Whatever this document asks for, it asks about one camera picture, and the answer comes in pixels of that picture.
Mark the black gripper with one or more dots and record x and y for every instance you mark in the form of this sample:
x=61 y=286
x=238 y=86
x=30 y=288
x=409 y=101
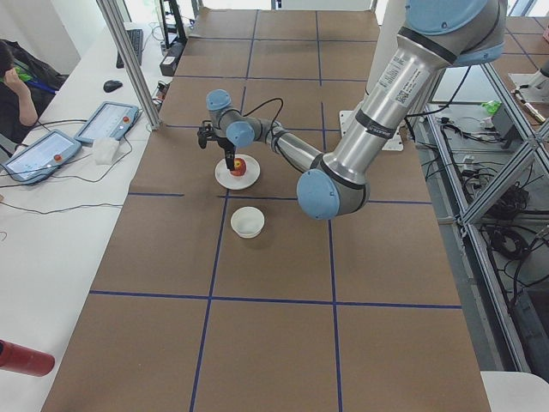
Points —
x=227 y=149

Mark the red yellow apple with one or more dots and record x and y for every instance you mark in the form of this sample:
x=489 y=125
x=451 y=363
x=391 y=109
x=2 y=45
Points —
x=240 y=168

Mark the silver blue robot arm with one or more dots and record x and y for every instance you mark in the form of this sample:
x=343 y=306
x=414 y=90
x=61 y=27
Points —
x=434 y=36

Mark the white round plate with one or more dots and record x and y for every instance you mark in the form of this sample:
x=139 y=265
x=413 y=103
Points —
x=225 y=178

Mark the white round bowl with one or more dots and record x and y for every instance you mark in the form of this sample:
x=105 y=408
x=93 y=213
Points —
x=247 y=222

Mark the black box device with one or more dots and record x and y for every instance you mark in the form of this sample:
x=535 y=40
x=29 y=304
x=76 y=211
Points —
x=171 y=60

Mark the far blue teach pendant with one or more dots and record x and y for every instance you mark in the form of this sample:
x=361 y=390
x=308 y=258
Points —
x=110 y=120

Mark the blue teach pendant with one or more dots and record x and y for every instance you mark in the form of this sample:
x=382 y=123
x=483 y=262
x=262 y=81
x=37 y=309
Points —
x=110 y=120
x=41 y=159

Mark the black computer mouse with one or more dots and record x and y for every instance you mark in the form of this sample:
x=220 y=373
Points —
x=112 y=85

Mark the near blue teach pendant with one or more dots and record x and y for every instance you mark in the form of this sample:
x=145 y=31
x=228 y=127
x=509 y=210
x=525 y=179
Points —
x=41 y=159

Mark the seated person in black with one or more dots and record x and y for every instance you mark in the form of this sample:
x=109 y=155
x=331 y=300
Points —
x=28 y=85

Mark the red cylinder bottle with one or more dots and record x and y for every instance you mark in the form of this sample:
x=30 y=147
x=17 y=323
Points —
x=19 y=359

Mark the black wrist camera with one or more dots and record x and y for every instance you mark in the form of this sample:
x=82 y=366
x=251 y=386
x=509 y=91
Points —
x=205 y=134

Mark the aluminium frame post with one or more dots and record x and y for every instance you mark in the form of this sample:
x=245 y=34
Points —
x=115 y=23

